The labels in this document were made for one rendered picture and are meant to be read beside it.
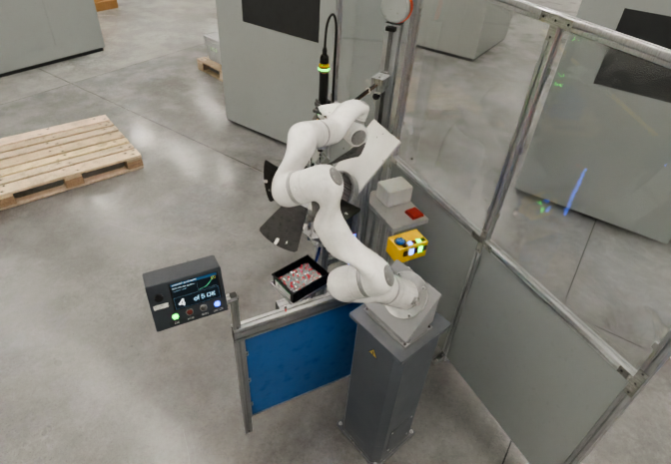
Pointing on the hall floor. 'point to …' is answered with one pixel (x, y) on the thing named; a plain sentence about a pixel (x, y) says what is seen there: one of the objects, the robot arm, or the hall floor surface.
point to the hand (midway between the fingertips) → (323, 103)
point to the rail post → (243, 385)
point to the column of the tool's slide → (384, 113)
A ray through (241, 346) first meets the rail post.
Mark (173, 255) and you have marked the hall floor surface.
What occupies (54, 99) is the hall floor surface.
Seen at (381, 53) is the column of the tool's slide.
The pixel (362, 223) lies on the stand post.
